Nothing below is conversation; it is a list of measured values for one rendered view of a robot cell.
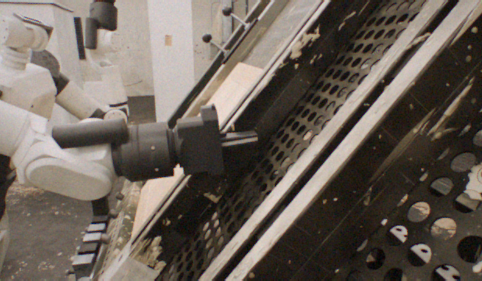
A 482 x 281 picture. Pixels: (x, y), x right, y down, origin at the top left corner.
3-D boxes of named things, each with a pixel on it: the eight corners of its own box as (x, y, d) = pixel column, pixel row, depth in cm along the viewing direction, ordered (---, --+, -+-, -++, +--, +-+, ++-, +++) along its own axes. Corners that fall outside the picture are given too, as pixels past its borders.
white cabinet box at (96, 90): (85, 120, 612) (79, 81, 590) (117, 119, 627) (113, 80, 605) (80, 126, 571) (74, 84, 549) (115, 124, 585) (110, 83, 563)
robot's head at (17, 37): (-18, 47, 76) (-9, 10, 75) (23, 55, 86) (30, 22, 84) (2, 58, 75) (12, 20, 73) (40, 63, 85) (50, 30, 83)
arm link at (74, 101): (110, 144, 114) (51, 103, 101) (104, 136, 125) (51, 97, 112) (132, 119, 116) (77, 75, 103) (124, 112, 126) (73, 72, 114)
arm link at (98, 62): (115, 31, 111) (123, 70, 116) (94, 33, 114) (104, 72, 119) (101, 33, 105) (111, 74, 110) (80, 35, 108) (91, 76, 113)
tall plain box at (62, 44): (44, 160, 405) (14, 8, 352) (95, 156, 420) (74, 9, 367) (16, 190, 322) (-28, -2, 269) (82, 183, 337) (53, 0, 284)
